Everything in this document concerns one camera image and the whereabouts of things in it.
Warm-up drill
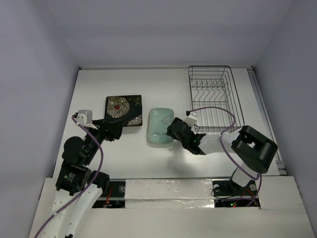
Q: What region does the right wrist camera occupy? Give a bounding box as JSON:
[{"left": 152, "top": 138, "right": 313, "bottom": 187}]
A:
[{"left": 184, "top": 111, "right": 198, "bottom": 127}]

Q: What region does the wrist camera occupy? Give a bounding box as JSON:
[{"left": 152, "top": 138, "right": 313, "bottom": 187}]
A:
[
  {"left": 184, "top": 111, "right": 198, "bottom": 127},
  {"left": 72, "top": 110, "right": 96, "bottom": 129}
]

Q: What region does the pale green plate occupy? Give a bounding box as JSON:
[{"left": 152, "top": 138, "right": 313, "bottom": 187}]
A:
[{"left": 148, "top": 108, "right": 174, "bottom": 144}]

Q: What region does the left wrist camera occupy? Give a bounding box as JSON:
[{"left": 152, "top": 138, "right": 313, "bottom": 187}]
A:
[{"left": 72, "top": 110, "right": 96, "bottom": 129}]

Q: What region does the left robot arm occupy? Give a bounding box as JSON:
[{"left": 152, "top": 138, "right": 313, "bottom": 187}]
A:
[{"left": 35, "top": 113, "right": 123, "bottom": 238}]

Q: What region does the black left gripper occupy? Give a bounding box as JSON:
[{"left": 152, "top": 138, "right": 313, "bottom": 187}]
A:
[{"left": 84, "top": 116, "right": 124, "bottom": 164}]

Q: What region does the wire dish rack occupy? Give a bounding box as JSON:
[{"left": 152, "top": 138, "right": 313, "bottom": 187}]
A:
[{"left": 188, "top": 65, "right": 245, "bottom": 133}]

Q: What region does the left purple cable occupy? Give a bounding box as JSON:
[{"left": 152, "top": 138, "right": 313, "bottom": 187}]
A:
[{"left": 33, "top": 115, "right": 105, "bottom": 238}]

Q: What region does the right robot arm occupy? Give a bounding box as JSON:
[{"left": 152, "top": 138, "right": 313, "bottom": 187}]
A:
[{"left": 166, "top": 118, "right": 278, "bottom": 197}]

